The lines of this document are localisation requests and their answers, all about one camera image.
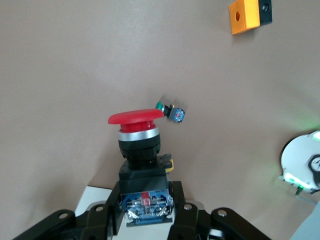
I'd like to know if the brown table mat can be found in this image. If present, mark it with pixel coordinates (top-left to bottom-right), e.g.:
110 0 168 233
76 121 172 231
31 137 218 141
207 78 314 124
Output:
0 0 320 240

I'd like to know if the orange box with black base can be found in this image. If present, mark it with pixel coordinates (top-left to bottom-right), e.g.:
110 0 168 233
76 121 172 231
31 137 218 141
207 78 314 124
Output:
228 0 273 36

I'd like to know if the red mushroom push button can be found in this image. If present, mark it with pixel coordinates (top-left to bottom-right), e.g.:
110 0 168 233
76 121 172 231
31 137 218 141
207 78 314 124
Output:
107 109 176 228

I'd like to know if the green mushroom push button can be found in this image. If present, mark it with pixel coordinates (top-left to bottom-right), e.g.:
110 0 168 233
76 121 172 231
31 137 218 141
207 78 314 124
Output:
154 100 187 123

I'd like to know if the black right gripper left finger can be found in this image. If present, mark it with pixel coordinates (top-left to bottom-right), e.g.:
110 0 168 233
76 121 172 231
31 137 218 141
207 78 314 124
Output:
12 181 121 240

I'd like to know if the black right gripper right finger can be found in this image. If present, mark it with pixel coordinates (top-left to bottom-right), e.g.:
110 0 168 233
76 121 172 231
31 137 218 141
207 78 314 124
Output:
167 181 272 240

